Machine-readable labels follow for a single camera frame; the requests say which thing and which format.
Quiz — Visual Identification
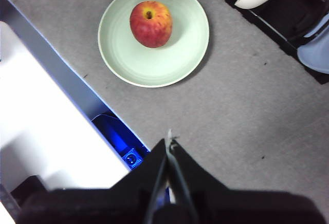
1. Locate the red apple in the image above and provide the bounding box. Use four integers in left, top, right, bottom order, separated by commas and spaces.
129, 0, 173, 49

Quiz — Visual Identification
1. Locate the black base block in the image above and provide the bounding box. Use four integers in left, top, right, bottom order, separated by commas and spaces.
10, 174, 52, 204

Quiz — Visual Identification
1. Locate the green plate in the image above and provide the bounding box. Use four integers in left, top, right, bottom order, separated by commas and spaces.
98, 0, 210, 88

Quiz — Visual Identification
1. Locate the black plate rack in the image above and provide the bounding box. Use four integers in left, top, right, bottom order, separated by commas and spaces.
197, 0, 329, 85

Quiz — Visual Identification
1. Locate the blue plate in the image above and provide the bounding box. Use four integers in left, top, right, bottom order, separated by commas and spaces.
297, 13, 329, 75

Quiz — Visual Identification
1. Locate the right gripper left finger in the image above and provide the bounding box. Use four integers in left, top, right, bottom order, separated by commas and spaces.
14, 138, 168, 224

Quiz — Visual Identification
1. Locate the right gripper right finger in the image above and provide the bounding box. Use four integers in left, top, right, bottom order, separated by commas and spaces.
168, 140, 323, 224

